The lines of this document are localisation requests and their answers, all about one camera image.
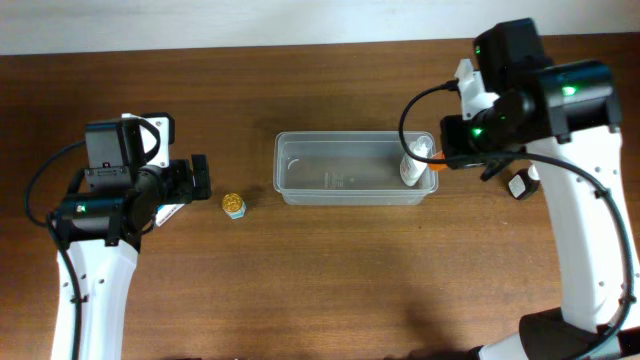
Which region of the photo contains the white Panadol box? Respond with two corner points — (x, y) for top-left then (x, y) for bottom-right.
(154, 204), (183, 227)

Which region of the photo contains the dark brown medicine bottle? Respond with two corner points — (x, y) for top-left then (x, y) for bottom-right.
(508, 165), (540, 200)

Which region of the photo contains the small gold-lid jar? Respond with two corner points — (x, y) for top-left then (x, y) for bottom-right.
(222, 193), (246, 219)

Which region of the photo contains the white squeeze bottle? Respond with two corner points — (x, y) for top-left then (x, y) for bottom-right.
(400, 136), (433, 187)

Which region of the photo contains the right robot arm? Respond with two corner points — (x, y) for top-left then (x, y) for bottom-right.
(441, 18), (639, 359)

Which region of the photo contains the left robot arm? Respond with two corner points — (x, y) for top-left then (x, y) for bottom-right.
(45, 113), (212, 359)

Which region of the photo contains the clear plastic container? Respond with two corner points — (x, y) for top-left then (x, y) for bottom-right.
(273, 131), (439, 206)

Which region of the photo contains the right black cable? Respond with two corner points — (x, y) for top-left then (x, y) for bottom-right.
(397, 79), (637, 360)

